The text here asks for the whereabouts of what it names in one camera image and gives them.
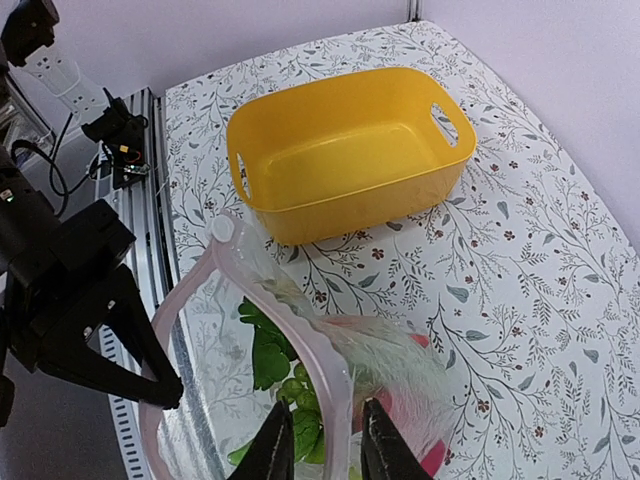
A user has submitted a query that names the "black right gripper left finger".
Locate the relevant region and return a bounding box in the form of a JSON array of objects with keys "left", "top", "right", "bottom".
[{"left": 228, "top": 401, "right": 295, "bottom": 480}]

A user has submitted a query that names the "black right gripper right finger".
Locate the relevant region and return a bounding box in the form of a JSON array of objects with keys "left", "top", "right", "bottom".
[{"left": 361, "top": 398, "right": 432, "bottom": 480}]

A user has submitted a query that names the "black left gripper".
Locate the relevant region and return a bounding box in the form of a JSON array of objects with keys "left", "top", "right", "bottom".
[{"left": 1, "top": 148, "right": 181, "bottom": 409}]

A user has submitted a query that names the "green cucumber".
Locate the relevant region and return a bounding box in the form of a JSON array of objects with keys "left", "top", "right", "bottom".
[{"left": 227, "top": 409, "right": 326, "bottom": 466}]

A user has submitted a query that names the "red apple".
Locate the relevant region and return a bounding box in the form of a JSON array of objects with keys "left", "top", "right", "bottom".
[{"left": 375, "top": 389, "right": 448, "bottom": 477}]

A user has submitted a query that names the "green grape bunch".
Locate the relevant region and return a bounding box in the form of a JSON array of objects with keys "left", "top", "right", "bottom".
[{"left": 275, "top": 362, "right": 320, "bottom": 413}]

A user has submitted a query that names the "clear zip top bag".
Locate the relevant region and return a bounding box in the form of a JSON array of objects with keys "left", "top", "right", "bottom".
[{"left": 139, "top": 213, "right": 453, "bottom": 479}]

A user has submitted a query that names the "yellow plastic basket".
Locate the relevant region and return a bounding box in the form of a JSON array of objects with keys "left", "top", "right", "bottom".
[{"left": 226, "top": 67, "right": 477, "bottom": 246}]

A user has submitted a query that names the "orange carrot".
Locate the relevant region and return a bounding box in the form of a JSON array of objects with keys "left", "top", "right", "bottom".
[{"left": 238, "top": 298, "right": 442, "bottom": 396}]

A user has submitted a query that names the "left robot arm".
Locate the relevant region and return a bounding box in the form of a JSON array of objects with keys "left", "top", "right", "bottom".
[{"left": 1, "top": 1, "right": 183, "bottom": 409}]

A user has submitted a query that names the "floral table mat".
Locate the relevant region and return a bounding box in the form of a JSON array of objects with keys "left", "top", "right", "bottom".
[{"left": 165, "top": 21, "right": 639, "bottom": 479}]

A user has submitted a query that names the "front aluminium rail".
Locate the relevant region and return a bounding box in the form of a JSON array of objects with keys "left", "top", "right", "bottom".
[{"left": 94, "top": 88, "right": 236, "bottom": 480}]

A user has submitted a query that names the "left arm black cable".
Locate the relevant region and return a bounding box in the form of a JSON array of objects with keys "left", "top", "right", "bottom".
[{"left": 9, "top": 112, "right": 109, "bottom": 219}]

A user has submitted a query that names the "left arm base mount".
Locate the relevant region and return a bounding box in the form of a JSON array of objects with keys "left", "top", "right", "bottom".
[{"left": 81, "top": 88, "right": 150, "bottom": 190}]

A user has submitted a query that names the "left aluminium frame post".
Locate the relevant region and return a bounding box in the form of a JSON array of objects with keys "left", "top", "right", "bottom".
[{"left": 407, "top": 0, "right": 425, "bottom": 22}]

